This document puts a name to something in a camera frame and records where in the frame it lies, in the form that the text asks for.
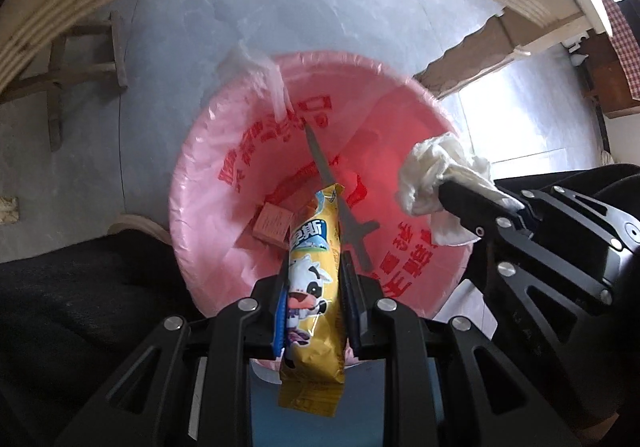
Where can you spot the wooden stool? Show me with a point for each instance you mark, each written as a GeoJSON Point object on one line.
{"type": "Point", "coordinates": [117, 47]}

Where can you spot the person's left leg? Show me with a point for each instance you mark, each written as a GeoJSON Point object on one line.
{"type": "Point", "coordinates": [75, 327]}

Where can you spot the yellow snack wrapper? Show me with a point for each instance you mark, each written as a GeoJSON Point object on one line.
{"type": "Point", "coordinates": [310, 327]}

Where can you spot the pink waste bin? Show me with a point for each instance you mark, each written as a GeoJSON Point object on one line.
{"type": "Point", "coordinates": [225, 207]}

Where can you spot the red checkered cloth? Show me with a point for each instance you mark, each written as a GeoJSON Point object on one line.
{"type": "Point", "coordinates": [622, 12]}

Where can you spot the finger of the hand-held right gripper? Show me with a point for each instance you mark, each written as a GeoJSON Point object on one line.
{"type": "Point", "coordinates": [575, 212]}
{"type": "Point", "coordinates": [475, 207]}

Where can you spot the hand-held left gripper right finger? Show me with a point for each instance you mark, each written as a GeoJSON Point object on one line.
{"type": "Point", "coordinates": [352, 312]}

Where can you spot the person's left slipper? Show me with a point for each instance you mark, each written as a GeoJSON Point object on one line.
{"type": "Point", "coordinates": [135, 224]}

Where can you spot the small red box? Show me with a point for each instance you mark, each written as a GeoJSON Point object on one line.
{"type": "Point", "coordinates": [272, 224]}

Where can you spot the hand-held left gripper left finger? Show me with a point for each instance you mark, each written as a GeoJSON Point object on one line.
{"type": "Point", "coordinates": [281, 322]}

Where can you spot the wooden cabinet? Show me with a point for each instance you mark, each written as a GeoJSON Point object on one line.
{"type": "Point", "coordinates": [615, 77]}

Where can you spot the white tissue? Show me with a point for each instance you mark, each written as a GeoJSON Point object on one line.
{"type": "Point", "coordinates": [430, 167]}

